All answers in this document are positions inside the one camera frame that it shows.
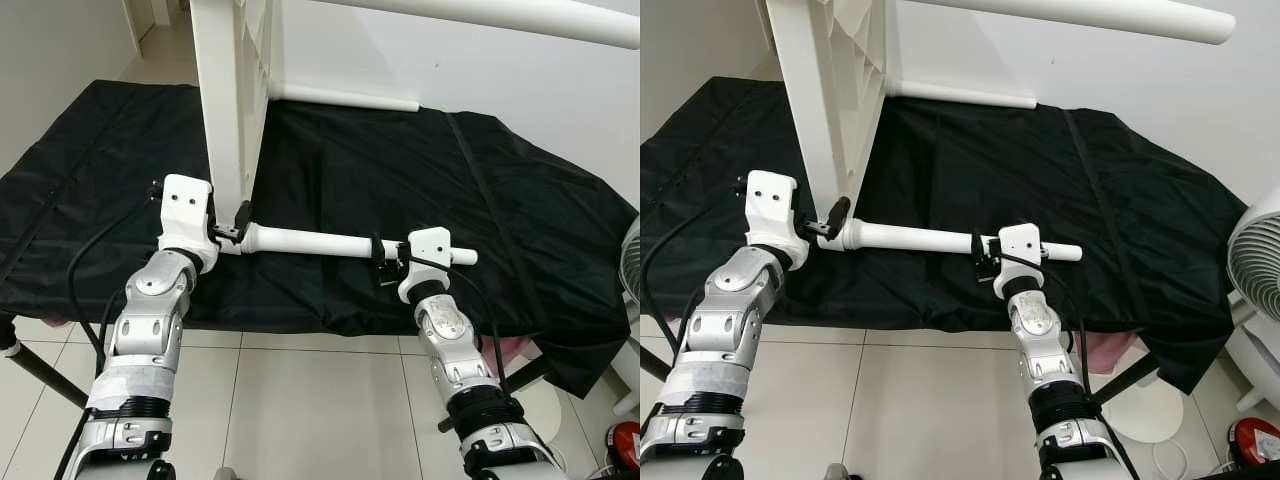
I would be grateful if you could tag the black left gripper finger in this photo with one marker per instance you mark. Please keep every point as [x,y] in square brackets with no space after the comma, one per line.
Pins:
[243,214]
[839,212]

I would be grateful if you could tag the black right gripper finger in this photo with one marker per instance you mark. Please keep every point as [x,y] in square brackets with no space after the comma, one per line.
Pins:
[378,249]
[977,246]

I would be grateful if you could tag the white plastic table top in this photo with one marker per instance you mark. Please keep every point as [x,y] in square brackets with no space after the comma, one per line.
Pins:
[225,90]
[820,90]

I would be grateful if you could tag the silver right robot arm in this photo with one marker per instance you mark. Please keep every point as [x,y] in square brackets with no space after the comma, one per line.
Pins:
[450,340]
[1040,330]

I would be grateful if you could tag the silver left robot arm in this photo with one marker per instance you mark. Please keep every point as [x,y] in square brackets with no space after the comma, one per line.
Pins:
[150,320]
[735,310]

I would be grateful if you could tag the black table cloth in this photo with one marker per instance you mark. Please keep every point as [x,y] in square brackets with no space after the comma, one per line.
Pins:
[350,180]
[1000,170]

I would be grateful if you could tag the pink fabric piece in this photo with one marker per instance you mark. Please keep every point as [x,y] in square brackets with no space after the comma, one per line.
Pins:
[515,350]
[1110,350]

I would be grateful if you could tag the red black round device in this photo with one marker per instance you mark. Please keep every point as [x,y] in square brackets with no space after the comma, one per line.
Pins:
[628,445]
[1258,440]

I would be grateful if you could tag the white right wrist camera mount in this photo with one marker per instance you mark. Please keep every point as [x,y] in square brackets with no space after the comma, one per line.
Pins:
[1020,242]
[430,245]

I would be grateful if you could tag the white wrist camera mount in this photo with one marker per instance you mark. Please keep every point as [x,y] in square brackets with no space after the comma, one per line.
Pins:
[430,245]
[1020,242]
[775,205]
[185,210]

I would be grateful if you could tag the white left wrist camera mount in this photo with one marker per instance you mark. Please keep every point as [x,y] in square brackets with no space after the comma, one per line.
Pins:
[775,205]
[185,210]

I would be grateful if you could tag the white door frame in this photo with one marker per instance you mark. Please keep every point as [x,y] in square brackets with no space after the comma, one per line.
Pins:
[140,20]

